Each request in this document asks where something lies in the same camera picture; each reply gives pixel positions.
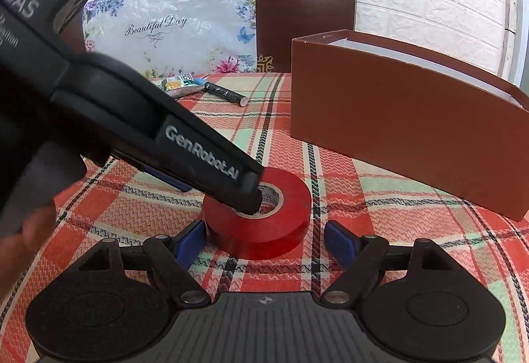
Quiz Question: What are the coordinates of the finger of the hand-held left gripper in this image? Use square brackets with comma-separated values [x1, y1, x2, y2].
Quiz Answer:
[140, 165, 193, 193]
[214, 185, 264, 218]

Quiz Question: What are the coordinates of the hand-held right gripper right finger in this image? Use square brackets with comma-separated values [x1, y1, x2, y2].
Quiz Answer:
[321, 219, 450, 306]

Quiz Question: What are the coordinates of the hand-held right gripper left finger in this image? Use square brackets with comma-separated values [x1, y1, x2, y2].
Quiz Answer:
[76, 218, 212, 306]

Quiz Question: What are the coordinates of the red tape roll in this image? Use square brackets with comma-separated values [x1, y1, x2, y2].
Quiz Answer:
[202, 166, 313, 260]

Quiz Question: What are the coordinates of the brown cardboard box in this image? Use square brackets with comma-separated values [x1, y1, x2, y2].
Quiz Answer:
[289, 29, 529, 222]

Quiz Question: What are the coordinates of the person's left hand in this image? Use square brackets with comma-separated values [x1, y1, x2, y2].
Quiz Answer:
[0, 206, 57, 299]

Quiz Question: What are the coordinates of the red plaid cloth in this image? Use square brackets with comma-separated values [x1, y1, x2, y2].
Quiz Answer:
[0, 71, 529, 363]

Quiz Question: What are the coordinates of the green labelled packet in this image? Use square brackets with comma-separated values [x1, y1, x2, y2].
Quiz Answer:
[158, 73, 207, 100]

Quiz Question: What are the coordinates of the black marker pen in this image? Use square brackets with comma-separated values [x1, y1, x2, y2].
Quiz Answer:
[204, 81, 249, 107]

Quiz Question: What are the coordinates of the floral plastic sheet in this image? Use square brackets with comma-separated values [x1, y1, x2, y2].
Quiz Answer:
[82, 0, 258, 79]

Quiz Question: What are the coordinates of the grey window frame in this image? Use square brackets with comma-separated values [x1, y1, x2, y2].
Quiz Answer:
[501, 0, 529, 93]

